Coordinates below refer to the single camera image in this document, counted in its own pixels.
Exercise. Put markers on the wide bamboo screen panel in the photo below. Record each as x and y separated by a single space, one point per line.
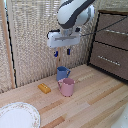
33 43

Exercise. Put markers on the dark brown drawer cabinet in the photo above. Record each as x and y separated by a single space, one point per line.
91 56

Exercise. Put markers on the pink mug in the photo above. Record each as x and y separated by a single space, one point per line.
67 87

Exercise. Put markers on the blue mug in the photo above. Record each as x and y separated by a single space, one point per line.
61 73

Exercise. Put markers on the thin wooden screen pole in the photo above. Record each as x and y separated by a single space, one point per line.
59 61

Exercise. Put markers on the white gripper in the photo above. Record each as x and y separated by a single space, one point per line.
63 39

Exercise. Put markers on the yellow rectangular block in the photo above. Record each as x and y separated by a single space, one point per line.
44 88

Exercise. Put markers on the slanted wooden post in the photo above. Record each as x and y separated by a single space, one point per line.
6 43

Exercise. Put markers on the grey object at table corner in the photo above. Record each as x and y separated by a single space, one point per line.
121 120

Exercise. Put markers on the white patterned plate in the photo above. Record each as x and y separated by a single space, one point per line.
18 116

